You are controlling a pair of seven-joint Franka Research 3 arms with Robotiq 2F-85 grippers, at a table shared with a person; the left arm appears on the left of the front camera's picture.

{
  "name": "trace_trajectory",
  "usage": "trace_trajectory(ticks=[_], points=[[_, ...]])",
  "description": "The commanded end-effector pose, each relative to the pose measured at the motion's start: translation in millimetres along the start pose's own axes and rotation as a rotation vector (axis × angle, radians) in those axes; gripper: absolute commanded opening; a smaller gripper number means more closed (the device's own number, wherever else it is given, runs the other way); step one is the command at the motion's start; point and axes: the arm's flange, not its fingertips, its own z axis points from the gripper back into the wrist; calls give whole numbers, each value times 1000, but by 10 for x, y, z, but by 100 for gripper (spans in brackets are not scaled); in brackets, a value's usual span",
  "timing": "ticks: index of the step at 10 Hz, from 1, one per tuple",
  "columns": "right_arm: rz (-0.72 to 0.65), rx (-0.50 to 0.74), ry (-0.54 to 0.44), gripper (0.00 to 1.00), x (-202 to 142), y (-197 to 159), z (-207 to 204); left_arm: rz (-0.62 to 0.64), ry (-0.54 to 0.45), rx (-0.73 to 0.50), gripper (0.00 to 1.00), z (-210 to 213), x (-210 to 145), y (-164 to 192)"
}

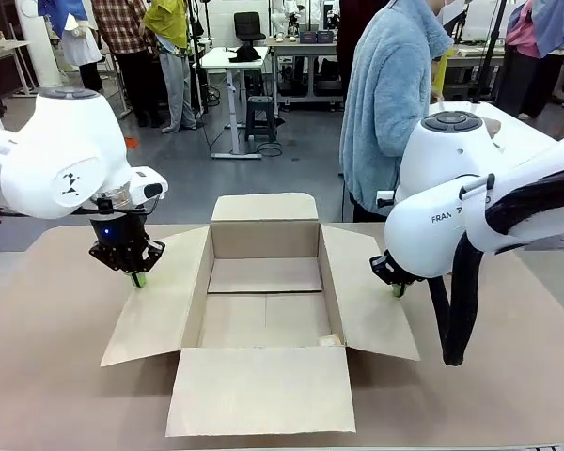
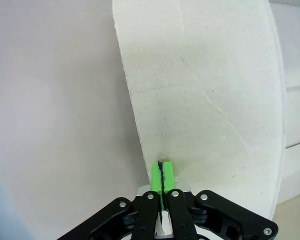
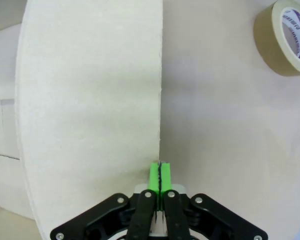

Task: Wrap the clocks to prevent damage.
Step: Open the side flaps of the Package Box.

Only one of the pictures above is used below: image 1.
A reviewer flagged person in yellow-green top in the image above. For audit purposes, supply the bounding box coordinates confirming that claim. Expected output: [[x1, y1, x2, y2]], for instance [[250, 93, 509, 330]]
[[143, 0, 198, 134]]

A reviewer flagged blue storage box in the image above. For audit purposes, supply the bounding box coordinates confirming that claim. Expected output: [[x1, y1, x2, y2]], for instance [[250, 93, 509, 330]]
[[299, 30, 337, 45]]

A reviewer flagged black tripod stand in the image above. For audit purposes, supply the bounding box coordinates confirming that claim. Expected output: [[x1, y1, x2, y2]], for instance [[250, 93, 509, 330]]
[[469, 0, 508, 105]]

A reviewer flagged white round pillar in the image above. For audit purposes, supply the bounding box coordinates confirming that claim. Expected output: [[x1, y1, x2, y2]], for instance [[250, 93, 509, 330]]
[[16, 0, 65, 89]]

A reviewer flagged brown cardboard box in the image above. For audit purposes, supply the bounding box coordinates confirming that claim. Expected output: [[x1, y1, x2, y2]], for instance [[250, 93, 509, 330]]
[[99, 193, 422, 438]]

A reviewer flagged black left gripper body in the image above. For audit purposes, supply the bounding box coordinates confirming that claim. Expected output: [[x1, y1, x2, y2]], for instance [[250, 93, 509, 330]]
[[89, 210, 149, 257]]

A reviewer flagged black office chair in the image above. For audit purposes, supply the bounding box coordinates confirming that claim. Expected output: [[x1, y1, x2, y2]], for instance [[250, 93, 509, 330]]
[[233, 11, 268, 48]]

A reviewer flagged person in blue fleece jacket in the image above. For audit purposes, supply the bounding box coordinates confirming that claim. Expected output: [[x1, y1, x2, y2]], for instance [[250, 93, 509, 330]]
[[338, 0, 455, 222]]

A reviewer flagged dark plastic stool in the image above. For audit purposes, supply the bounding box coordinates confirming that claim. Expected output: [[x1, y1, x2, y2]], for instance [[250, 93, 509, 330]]
[[243, 96, 278, 143]]

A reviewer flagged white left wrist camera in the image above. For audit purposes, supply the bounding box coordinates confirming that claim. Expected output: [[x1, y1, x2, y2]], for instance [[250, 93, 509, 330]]
[[130, 167, 169, 208]]

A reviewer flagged white side table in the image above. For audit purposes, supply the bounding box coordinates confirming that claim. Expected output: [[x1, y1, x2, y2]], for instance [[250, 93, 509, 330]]
[[0, 39, 35, 112]]

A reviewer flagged person in plaid shirt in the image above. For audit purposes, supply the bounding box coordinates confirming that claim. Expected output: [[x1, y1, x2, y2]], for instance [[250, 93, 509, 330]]
[[91, 0, 165, 128]]

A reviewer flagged black cap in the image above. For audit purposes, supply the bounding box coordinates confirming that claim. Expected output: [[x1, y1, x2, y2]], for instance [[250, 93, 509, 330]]
[[228, 45, 261, 64]]

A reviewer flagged white height-adjustable desk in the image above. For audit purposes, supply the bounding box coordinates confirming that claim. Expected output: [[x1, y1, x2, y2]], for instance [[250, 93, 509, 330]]
[[199, 45, 270, 161]]

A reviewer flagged person in pink and blue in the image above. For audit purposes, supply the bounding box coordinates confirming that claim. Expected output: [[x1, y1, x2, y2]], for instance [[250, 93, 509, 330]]
[[495, 0, 564, 119]]

